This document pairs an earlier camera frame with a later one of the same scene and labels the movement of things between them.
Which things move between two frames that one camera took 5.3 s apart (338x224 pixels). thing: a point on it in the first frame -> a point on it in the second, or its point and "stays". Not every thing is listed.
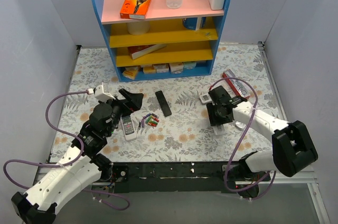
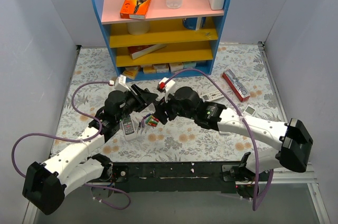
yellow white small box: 149,70 stays
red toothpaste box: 235,83 stays
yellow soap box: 130,72 stays
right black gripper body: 211,115 -> 165,109
